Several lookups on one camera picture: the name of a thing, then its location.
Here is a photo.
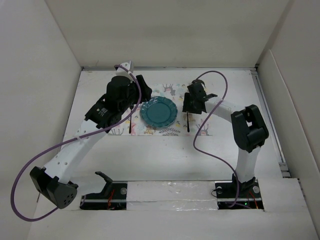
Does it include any black fork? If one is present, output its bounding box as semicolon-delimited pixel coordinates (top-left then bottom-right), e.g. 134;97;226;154
128;104;134;135

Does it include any teal scalloped plate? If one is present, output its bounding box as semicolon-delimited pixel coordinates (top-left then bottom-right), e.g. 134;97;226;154
139;96;178;129

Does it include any black spoon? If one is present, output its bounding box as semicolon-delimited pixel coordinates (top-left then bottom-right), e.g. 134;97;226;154
186;112;190;133

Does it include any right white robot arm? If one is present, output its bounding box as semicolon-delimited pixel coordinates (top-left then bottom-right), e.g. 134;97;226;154
182;80;269;197

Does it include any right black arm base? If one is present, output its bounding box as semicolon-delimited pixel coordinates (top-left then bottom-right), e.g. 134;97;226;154
211;176;264;210

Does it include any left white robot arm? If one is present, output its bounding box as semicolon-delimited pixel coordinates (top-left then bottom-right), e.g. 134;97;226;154
30;60;152;209

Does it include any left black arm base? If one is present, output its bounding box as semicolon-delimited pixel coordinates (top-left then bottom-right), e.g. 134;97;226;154
79;171;128;211

